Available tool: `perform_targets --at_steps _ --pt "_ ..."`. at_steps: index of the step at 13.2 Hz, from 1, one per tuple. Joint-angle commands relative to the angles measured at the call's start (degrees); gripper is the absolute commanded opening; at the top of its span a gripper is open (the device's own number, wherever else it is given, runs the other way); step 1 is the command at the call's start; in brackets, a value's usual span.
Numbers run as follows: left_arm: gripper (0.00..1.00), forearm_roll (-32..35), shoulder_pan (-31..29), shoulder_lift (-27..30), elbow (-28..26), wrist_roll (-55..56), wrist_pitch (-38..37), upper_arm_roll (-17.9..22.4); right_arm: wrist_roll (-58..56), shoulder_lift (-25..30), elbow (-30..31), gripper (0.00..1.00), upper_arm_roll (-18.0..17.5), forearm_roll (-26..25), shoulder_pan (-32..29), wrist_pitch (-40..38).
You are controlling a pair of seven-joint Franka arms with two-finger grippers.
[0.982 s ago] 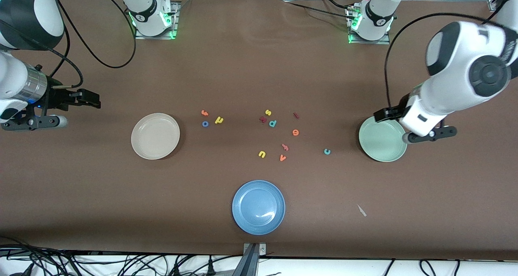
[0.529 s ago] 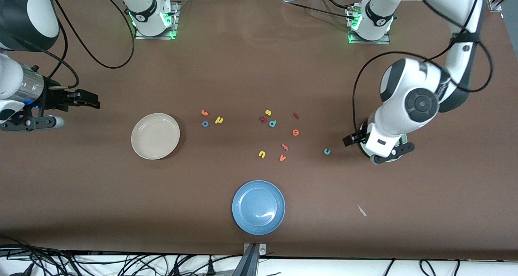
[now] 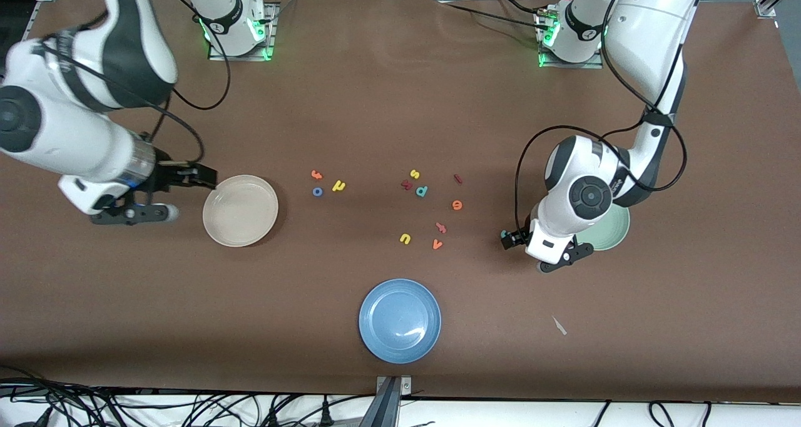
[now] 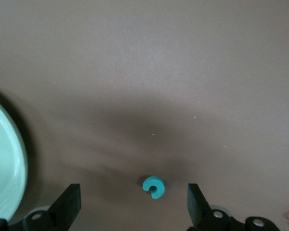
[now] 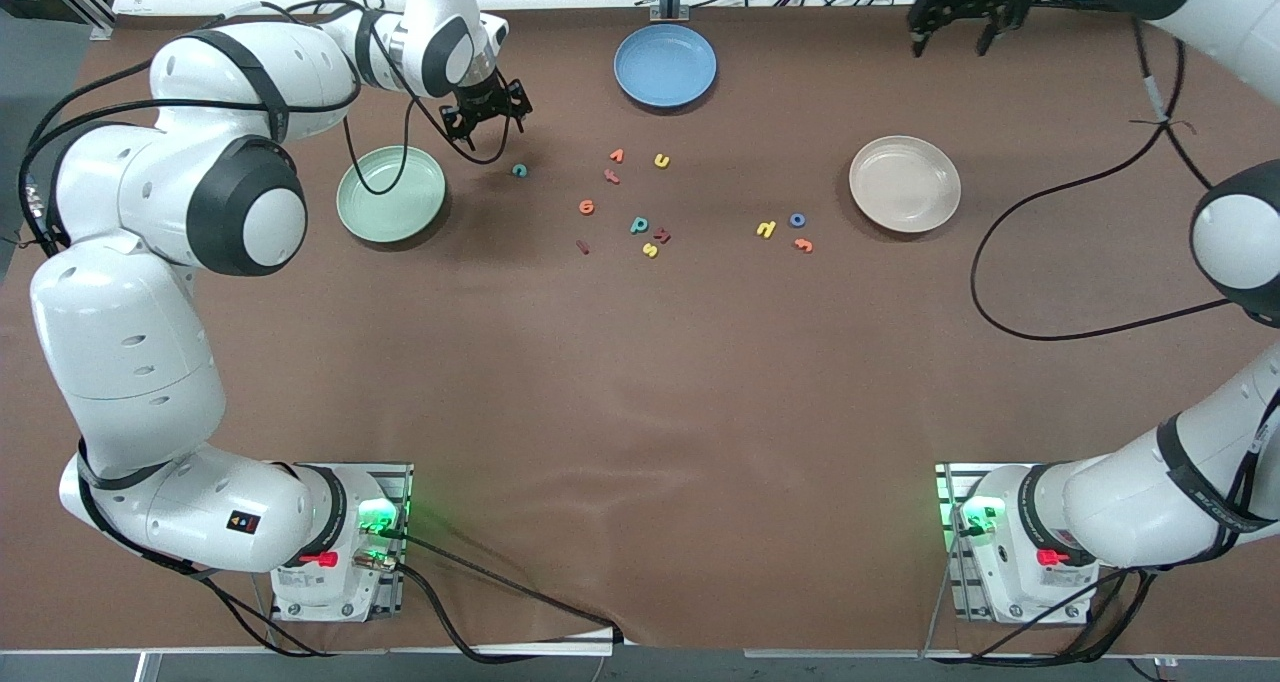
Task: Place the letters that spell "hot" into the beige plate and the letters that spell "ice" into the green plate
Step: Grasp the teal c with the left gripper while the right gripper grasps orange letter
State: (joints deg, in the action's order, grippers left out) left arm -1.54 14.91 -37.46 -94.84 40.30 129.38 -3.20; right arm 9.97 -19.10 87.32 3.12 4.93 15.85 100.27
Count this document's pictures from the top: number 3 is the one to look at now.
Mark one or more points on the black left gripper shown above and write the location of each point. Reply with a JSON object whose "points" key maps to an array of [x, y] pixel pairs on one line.
{"points": [[517, 238]]}

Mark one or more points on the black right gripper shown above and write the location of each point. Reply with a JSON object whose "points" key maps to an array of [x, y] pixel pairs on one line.
{"points": [[169, 175]]}

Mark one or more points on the yellow letter h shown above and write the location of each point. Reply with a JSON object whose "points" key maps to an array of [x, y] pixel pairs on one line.
{"points": [[338, 186]]}

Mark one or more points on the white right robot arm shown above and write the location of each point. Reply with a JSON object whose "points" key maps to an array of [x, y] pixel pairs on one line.
{"points": [[75, 133]]}

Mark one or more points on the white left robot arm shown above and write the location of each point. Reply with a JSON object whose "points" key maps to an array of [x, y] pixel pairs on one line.
{"points": [[651, 26]]}

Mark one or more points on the beige plate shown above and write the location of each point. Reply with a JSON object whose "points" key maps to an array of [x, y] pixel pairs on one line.
{"points": [[241, 211]]}

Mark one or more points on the green plate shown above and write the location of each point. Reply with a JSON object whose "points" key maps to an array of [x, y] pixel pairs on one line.
{"points": [[610, 234]]}

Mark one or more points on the white paper scrap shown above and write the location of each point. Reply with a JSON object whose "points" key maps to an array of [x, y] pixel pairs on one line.
{"points": [[559, 325]]}

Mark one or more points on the blue plate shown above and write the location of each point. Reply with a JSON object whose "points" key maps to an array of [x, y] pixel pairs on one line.
{"points": [[400, 320]]}

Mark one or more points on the brown table cover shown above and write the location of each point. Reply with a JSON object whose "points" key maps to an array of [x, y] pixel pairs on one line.
{"points": [[400, 101]]}

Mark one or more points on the black power plug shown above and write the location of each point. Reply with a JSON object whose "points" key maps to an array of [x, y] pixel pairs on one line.
{"points": [[273, 414], [325, 412]]}

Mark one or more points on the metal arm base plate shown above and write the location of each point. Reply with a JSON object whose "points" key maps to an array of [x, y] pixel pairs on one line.
{"points": [[588, 66], [273, 32]]}

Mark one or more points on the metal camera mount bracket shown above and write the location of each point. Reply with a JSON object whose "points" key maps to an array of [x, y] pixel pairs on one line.
{"points": [[393, 384]]}

